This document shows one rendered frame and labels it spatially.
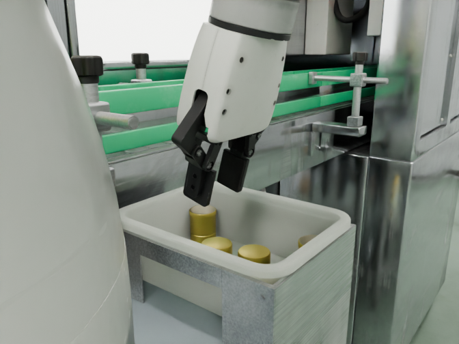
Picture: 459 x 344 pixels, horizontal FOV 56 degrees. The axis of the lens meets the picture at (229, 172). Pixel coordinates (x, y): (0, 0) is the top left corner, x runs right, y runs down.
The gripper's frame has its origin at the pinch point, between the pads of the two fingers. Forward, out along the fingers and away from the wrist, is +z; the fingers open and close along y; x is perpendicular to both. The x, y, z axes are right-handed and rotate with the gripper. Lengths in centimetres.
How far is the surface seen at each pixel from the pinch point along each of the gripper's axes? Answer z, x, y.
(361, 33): -9, -39, -131
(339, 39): -8, -32, -96
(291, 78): -2, -19, -47
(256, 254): 5.8, 6.7, -0.2
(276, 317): 5.6, 13.0, 6.0
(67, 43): -4.4, -36.6, -6.7
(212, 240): 7.3, 1.2, -0.1
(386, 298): 51, 12, -75
